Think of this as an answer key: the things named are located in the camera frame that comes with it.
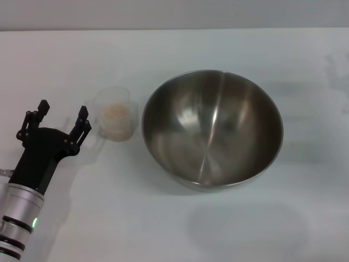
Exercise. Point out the stainless steel mixing bowl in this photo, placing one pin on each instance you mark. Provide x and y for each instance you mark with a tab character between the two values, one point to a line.
212	131

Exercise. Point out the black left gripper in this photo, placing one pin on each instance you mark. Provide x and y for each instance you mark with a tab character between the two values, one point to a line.
38	158

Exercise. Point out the clear plastic measuring cup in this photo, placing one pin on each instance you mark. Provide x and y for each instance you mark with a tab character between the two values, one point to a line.
117	114

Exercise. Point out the beige rice grains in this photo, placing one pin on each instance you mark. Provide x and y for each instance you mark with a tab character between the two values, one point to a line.
114	117

